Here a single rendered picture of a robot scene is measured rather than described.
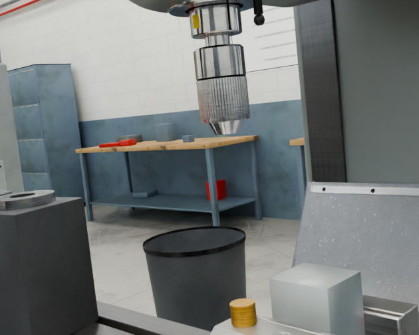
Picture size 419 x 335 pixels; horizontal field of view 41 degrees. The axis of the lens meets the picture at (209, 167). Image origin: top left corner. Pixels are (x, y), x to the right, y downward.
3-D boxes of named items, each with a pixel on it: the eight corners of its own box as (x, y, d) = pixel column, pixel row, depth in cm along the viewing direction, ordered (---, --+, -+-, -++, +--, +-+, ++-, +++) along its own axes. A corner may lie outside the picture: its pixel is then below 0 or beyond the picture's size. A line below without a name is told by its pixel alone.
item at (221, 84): (225, 121, 49) (217, 55, 48) (190, 124, 53) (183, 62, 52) (261, 117, 52) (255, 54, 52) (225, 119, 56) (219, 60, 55)
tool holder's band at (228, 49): (217, 55, 48) (217, 43, 48) (183, 62, 52) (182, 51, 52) (255, 54, 52) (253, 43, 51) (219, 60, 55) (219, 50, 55)
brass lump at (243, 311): (245, 330, 47) (243, 309, 46) (226, 324, 48) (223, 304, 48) (262, 320, 48) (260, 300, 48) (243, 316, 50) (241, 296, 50)
